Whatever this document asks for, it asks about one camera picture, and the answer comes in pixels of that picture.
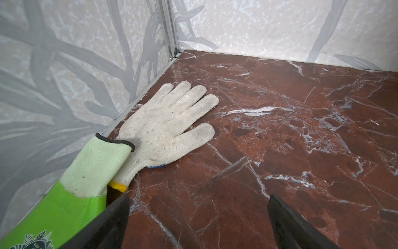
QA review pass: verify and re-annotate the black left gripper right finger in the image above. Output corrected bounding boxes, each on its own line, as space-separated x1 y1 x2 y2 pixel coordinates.
267 195 339 249

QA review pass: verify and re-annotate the white knit glove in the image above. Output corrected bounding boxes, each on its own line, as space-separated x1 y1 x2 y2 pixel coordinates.
109 81 219 192

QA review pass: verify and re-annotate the green black work glove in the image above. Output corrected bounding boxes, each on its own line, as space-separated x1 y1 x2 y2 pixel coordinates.
1 133 135 249

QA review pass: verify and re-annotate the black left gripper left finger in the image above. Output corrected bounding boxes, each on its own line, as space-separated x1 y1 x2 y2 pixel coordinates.
61 194 130 249

